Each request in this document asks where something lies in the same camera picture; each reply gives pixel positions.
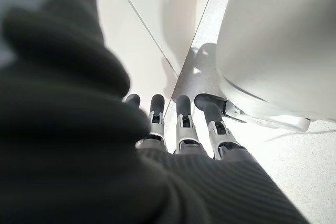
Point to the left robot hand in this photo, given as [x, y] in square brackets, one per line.
[78, 142]

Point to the wide white cabinet door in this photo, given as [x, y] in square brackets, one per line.
[126, 37]

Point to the narrow white cabinet door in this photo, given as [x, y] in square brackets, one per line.
[168, 6]

